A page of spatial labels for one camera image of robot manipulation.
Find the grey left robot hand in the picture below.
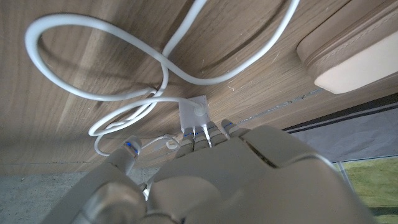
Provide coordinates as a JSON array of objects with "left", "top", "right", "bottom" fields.
[{"left": 40, "top": 119, "right": 379, "bottom": 224}]

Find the white power cord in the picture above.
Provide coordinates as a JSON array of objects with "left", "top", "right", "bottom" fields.
[{"left": 24, "top": 0, "right": 301, "bottom": 157}]

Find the beige box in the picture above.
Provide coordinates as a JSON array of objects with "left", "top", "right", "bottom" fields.
[{"left": 295, "top": 0, "right": 398, "bottom": 95}]

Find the printed window backdrop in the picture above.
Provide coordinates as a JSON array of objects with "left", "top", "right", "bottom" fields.
[{"left": 289, "top": 104, "right": 398, "bottom": 224}]

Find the black backdrop bottom bar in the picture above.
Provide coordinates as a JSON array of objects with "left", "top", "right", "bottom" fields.
[{"left": 281, "top": 92, "right": 398, "bottom": 134}]

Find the white velcro cable tie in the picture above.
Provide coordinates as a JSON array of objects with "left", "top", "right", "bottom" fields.
[{"left": 152, "top": 134, "right": 181, "bottom": 151}]

